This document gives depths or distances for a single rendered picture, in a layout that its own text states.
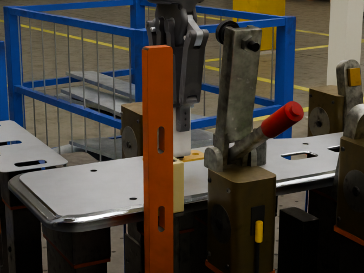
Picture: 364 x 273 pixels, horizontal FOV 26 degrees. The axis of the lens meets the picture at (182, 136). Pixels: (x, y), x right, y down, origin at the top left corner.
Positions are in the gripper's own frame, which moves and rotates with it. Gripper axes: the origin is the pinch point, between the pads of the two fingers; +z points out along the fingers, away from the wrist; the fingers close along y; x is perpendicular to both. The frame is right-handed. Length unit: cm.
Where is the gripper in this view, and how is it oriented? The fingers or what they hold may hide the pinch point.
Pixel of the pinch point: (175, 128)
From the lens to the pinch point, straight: 103.8
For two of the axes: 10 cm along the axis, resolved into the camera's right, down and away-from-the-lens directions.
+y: -4.7, -2.3, 8.6
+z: 0.0, 9.7, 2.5
